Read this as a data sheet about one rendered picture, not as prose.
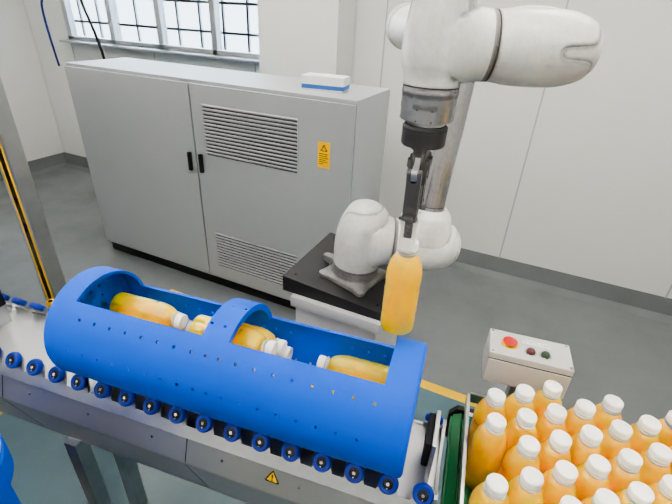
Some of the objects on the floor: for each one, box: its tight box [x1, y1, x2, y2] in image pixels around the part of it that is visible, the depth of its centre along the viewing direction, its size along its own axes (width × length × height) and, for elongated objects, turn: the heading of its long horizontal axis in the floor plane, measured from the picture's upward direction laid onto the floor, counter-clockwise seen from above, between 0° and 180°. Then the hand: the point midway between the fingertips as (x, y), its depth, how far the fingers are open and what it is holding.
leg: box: [113, 453, 148, 504], centre depth 163 cm, size 6×6×63 cm
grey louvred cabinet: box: [64, 57, 390, 310], centre depth 306 cm, size 54×215×145 cm, turn 60°
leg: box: [64, 437, 112, 504], centre depth 151 cm, size 6×6×63 cm
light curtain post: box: [0, 77, 66, 301], centre depth 169 cm, size 6×6×170 cm
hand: (409, 231), depth 81 cm, fingers closed on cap, 4 cm apart
